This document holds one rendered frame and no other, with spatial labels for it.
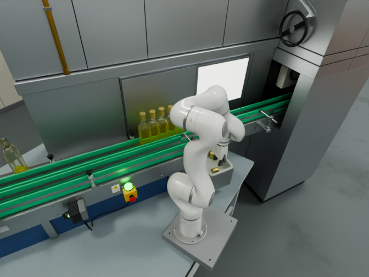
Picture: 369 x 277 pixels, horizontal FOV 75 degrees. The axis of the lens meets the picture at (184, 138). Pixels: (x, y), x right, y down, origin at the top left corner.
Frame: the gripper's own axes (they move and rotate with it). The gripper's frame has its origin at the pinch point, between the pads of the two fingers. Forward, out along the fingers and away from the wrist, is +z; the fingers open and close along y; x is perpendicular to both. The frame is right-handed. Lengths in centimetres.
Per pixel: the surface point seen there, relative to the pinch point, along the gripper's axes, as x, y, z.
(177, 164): -23.2, -10.1, 4.3
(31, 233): -109, -7, 20
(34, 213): -102, -5, 4
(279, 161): 72, -9, 37
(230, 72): 28, -41, -35
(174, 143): -21.2, -19.7, -5.0
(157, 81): -25, -38, -40
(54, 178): -90, -15, -6
